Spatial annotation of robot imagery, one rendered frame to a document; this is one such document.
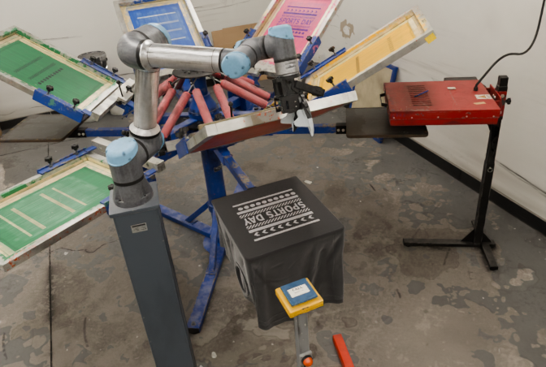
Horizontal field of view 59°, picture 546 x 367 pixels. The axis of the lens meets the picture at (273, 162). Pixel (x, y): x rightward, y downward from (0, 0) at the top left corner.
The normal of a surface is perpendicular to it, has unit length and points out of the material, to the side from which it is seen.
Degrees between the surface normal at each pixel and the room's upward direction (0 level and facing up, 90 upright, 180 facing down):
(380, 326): 0
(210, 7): 90
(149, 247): 90
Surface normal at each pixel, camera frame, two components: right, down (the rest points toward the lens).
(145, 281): 0.26, 0.45
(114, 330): -0.07, -0.87
